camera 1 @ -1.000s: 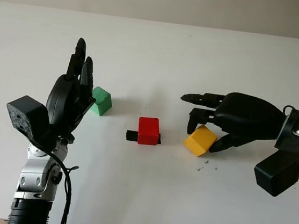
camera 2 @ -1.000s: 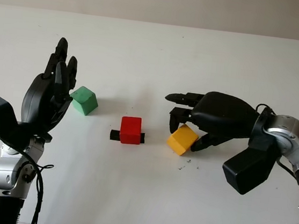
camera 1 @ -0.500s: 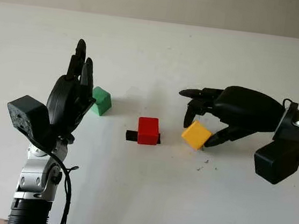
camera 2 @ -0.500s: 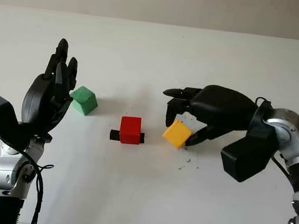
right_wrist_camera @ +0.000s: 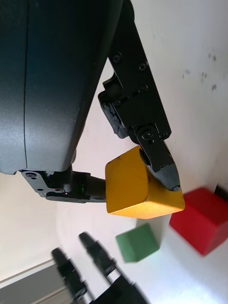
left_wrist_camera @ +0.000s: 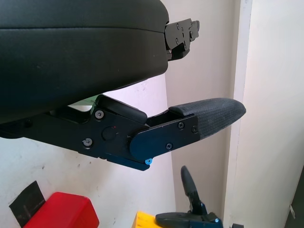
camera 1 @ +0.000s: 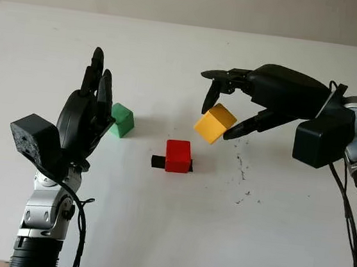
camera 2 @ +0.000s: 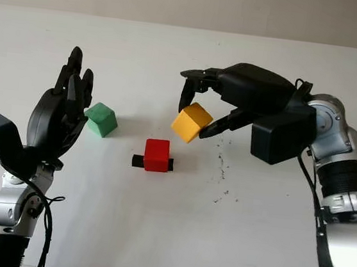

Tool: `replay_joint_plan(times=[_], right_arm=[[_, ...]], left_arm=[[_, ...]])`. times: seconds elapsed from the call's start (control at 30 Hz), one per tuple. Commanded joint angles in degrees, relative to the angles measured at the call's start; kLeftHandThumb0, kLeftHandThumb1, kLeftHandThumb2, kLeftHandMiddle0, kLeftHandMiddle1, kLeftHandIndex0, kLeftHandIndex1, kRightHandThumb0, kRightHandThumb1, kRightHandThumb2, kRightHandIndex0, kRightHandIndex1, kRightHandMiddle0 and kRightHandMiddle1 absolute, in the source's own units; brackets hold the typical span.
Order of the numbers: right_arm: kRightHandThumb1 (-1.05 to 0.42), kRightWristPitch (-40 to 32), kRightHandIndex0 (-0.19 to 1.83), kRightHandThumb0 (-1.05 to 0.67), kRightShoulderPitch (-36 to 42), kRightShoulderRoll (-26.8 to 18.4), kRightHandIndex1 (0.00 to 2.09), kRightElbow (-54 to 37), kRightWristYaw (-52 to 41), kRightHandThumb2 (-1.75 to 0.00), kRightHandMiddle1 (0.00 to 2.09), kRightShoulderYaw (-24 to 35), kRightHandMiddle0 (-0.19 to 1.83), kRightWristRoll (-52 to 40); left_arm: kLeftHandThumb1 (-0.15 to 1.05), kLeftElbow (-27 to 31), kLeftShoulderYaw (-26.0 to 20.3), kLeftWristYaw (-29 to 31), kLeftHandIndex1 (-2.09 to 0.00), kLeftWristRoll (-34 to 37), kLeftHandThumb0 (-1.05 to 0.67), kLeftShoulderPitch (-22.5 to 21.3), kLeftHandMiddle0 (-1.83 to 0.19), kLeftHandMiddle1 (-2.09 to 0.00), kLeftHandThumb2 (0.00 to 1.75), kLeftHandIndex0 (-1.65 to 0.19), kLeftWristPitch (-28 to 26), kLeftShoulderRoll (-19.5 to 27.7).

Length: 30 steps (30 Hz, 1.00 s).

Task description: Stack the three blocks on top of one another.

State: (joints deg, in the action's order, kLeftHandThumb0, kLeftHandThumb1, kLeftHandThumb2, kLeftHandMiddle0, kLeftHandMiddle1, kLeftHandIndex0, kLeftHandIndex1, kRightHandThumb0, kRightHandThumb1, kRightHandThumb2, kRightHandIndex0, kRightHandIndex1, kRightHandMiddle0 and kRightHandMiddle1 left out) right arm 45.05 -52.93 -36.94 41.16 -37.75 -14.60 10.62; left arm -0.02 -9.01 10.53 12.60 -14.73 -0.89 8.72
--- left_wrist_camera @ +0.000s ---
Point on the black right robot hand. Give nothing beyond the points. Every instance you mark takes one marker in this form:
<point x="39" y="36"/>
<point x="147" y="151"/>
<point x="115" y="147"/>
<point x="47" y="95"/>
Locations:
<point x="190" y="221"/>

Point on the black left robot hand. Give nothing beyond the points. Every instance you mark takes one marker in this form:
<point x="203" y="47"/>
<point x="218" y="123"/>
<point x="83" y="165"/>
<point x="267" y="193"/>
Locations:
<point x="71" y="59"/>

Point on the yellow block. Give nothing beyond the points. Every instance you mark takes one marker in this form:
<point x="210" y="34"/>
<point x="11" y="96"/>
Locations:
<point x="143" y="221"/>

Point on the red block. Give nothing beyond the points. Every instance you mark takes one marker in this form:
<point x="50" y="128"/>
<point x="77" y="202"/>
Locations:
<point x="64" y="211"/>

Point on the dark grey furniture edge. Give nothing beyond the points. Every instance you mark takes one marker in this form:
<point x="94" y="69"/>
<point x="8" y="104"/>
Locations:
<point x="300" y="213"/>

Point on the black tape strip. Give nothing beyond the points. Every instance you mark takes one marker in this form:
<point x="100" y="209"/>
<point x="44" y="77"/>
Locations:
<point x="27" y="202"/>

